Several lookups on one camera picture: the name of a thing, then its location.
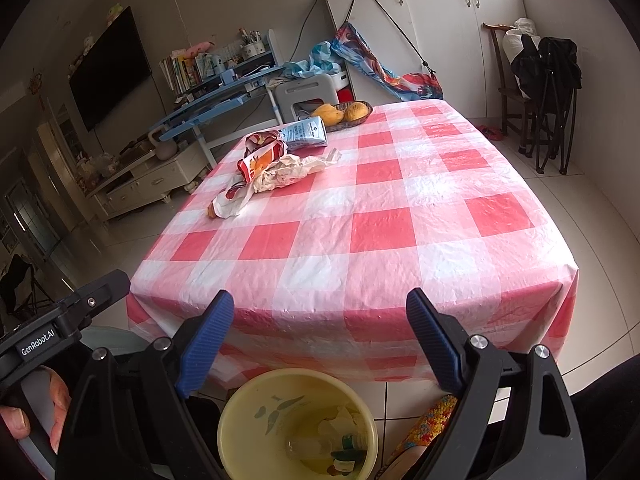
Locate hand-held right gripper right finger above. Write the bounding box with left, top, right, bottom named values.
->
left=406, top=287, right=586, bottom=480

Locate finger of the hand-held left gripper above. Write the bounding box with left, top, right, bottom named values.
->
left=60, top=269, right=132, bottom=331

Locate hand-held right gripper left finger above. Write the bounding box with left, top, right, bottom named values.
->
left=55, top=290, right=236, bottom=480

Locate yellow plastic bin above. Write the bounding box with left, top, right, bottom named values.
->
left=217, top=368, right=379, bottom=480

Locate white red wrapper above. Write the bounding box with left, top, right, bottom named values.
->
left=207, top=180, right=257, bottom=220

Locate white paper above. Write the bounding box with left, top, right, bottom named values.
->
left=252, top=150, right=342, bottom=193

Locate red snack wrapper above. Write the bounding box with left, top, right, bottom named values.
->
left=237, top=130, right=288, bottom=183

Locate blue white milk carton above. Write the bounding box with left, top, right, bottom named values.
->
left=278, top=115, right=328, bottom=152

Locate person's left hand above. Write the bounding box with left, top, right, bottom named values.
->
left=0, top=365, right=72, bottom=461

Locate knitted orange slipper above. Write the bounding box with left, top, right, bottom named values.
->
left=375, top=394, right=458, bottom=480

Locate white television cabinet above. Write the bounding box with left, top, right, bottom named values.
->
left=82, top=142, right=211, bottom=221

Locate green plastic piece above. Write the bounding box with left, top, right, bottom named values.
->
left=331, top=435, right=366, bottom=462

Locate red white checkered tablecloth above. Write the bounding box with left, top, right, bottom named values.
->
left=125, top=100, right=581, bottom=392

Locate beige kettlebell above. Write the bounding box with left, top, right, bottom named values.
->
left=147, top=127, right=177, bottom=162

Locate blue study desk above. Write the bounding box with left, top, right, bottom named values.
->
left=147, top=29, right=286, bottom=168

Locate black flat television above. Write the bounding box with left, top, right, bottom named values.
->
left=67, top=7, right=153, bottom=132

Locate row of books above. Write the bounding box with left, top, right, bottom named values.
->
left=159, top=50, right=203, bottom=95

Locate woven fruit basket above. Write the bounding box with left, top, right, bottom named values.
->
left=309, top=100, right=374, bottom=133

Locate dark wooden chair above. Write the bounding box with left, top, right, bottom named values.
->
left=482, top=22, right=538, bottom=148

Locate white plastic stool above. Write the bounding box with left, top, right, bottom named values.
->
left=274, top=72, right=353, bottom=123

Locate colourful printed bag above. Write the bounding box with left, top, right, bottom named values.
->
left=330, top=22, right=445, bottom=102

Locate white pen holder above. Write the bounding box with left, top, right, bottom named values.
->
left=239, top=27, right=265, bottom=61

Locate black folding chair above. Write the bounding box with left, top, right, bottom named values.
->
left=510, top=35, right=583, bottom=176

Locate blue plastic bag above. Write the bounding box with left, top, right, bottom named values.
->
left=285, top=40, right=346, bottom=78

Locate white storage cabinet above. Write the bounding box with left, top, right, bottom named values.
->
left=317, top=0, right=532, bottom=126

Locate white plastic bag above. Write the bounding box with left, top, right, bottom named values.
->
left=502, top=17, right=543, bottom=66

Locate black cord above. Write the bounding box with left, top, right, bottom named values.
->
left=346, top=0, right=441, bottom=81

